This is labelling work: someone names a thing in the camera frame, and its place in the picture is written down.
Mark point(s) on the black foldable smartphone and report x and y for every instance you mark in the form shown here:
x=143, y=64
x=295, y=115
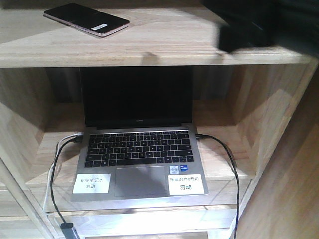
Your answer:
x=86, y=19

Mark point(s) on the grey laptop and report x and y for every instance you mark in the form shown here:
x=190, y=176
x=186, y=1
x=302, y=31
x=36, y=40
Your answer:
x=138, y=128

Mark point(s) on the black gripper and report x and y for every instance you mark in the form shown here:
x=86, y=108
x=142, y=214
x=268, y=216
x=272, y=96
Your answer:
x=293, y=24

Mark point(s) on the white label left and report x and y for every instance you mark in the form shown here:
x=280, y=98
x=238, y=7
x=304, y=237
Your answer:
x=92, y=184

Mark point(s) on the grey usb hub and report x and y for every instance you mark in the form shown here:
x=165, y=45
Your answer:
x=69, y=231

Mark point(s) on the white label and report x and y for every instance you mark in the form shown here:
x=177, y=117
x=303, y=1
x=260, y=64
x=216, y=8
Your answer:
x=190, y=184
x=92, y=184

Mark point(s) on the white label right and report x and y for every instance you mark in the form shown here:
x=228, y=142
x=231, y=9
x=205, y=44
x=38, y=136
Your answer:
x=190, y=184

